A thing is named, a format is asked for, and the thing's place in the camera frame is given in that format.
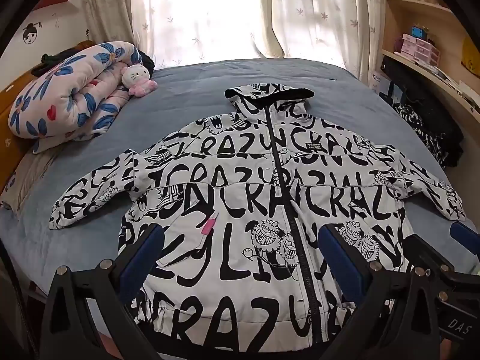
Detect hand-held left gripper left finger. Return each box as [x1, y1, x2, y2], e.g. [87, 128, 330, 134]
[39, 224, 166, 360]

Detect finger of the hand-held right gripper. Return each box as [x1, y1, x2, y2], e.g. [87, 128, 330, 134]
[451, 222, 480, 256]
[407, 234, 480, 284]

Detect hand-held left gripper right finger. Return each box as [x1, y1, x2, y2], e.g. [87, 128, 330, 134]
[318, 224, 439, 360]

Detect black and white printed jacket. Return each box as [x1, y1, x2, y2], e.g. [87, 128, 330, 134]
[48, 82, 466, 353]

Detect dark clothes pile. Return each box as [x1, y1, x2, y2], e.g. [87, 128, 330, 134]
[32, 41, 94, 76]

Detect black and white patterned cloth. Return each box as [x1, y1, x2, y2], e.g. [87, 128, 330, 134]
[394, 103, 449, 166]

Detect beige striped pillow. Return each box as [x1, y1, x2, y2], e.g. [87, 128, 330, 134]
[0, 145, 65, 211]

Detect papers on shelf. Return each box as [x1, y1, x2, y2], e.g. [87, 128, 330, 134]
[431, 65, 480, 110]

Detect black bag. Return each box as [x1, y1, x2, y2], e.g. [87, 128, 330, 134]
[379, 54, 464, 168]

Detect blue-grey bed blanket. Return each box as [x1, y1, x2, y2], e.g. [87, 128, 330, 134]
[0, 58, 480, 297]

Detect blue and white box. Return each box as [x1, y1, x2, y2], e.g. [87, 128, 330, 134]
[369, 70, 393, 97]

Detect white and pink cat plush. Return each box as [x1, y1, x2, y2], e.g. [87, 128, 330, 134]
[121, 64, 158, 98]

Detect yellow cloth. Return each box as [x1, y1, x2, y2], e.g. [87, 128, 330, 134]
[461, 37, 480, 70]

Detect floral folded quilt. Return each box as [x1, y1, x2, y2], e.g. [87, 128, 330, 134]
[8, 40, 145, 154]

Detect pink mini drawer organizer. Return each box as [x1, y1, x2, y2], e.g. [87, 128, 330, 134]
[412, 39, 440, 67]
[400, 33, 418, 55]

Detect wooden headboard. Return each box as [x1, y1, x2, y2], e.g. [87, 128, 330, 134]
[0, 67, 43, 196]

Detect black fuzzy cloth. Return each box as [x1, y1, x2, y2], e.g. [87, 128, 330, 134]
[138, 50, 157, 75]

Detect wooden shelf unit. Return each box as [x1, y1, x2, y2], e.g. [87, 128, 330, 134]
[378, 0, 480, 148]

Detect sheer leaf-print curtain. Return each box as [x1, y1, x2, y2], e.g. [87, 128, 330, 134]
[270, 0, 388, 80]
[78, 0, 263, 71]

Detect cartoon face wall sticker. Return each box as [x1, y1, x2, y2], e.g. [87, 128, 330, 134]
[21, 22, 43, 46]

